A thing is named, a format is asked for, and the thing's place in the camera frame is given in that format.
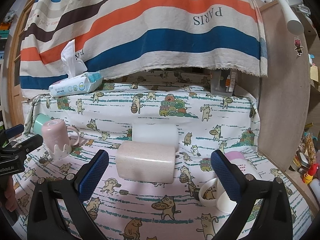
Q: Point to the left hand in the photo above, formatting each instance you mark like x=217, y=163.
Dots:
x=10, y=203

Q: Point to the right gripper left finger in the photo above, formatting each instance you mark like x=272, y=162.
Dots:
x=45, y=219

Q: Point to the striped Paris cloth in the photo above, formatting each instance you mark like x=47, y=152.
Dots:
x=122, y=37

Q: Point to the white cup pink lid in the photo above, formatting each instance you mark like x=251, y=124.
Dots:
x=225, y=192

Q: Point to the cat print bed sheet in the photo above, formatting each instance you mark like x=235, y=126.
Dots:
x=129, y=209

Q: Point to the baby wipes pack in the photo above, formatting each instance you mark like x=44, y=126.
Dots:
x=78, y=80

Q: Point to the pink mug white base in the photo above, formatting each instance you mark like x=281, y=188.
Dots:
x=56, y=138

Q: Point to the wooden side panel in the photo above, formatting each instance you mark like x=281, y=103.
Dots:
x=285, y=92

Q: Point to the red yellow toy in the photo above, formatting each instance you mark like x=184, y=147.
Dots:
x=308, y=176

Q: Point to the snack bag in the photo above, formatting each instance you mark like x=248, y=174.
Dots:
x=307, y=147

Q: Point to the mint green cup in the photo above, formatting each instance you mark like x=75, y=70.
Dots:
x=39, y=121

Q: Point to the wooden door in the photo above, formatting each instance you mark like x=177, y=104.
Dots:
x=13, y=108

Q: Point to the pink bear sticker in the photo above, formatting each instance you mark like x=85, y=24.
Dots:
x=298, y=46

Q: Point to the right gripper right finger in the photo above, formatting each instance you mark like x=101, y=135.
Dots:
x=274, y=219

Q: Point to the beige speckled cup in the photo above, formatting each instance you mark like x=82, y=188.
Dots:
x=141, y=161

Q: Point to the white cup dark interior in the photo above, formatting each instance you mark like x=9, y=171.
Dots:
x=163, y=134

